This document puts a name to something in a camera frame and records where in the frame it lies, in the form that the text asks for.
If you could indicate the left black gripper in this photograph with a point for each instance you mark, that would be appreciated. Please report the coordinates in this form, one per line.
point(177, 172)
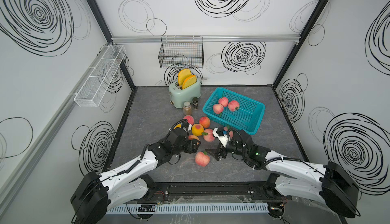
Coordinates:
point(192, 147)

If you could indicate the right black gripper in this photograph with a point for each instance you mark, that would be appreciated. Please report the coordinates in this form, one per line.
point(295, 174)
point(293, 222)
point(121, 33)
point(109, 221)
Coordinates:
point(215, 152)

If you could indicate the orange yellow peach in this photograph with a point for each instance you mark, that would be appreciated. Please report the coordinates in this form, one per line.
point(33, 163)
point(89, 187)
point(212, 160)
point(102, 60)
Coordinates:
point(192, 137)

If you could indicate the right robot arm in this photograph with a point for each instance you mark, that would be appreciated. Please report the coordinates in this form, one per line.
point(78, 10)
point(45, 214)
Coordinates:
point(328, 184)

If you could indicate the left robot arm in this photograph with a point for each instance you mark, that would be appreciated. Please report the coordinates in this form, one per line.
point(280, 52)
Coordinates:
point(98, 193)

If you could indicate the teal plastic basket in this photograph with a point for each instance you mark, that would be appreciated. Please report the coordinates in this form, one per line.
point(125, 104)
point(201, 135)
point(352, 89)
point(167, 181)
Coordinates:
point(248, 117)

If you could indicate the yellow peach red spot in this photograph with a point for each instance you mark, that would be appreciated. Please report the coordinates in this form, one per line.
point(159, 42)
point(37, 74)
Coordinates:
point(197, 129)

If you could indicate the pink peach with leaf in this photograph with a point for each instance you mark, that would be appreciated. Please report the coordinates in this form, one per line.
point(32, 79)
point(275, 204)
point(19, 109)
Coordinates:
point(208, 135)

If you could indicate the orange red wrinkled peach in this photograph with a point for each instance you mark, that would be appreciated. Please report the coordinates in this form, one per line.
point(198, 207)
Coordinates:
point(205, 122)

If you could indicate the silver lid spice jar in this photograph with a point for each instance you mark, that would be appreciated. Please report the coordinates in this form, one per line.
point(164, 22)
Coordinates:
point(187, 108)

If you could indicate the black lid spice bottle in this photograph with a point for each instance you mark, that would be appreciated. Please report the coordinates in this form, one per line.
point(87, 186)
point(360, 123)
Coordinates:
point(195, 102)

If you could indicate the mint green toaster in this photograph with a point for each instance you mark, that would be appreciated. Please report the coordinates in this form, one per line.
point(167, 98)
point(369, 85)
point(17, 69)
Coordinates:
point(178, 96)

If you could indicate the front yellow toast slice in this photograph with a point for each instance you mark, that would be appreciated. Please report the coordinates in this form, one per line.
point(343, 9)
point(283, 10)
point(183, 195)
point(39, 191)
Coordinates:
point(189, 81)

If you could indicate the yellow toast slice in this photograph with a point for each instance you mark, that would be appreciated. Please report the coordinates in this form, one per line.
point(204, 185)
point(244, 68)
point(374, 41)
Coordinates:
point(183, 75)
point(189, 81)

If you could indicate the rear yellow toast slice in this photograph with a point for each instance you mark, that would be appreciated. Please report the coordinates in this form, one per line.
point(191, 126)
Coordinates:
point(183, 75)

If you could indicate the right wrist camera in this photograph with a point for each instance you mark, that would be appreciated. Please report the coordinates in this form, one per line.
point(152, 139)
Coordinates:
point(222, 135)

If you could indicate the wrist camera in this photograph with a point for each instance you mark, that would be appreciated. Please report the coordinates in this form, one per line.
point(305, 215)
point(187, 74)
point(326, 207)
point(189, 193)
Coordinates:
point(222, 135)
point(186, 126)

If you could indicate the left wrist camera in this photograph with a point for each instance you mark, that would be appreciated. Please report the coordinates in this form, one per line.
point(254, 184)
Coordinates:
point(186, 126)

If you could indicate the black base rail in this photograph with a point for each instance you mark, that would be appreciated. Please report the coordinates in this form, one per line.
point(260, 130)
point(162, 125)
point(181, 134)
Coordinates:
point(167, 191)

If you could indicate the white slotted cable duct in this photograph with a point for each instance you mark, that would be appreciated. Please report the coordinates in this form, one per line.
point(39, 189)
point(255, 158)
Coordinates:
point(190, 208)

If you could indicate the black wire wall basket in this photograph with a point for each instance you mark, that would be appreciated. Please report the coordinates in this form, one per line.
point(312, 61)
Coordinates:
point(188, 50)

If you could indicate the white mesh wall shelf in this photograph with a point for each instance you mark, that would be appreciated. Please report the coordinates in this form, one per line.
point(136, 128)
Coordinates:
point(103, 72)

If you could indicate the aluminium wall rail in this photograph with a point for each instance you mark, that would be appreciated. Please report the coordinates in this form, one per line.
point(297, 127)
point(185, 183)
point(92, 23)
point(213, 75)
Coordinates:
point(206, 38)

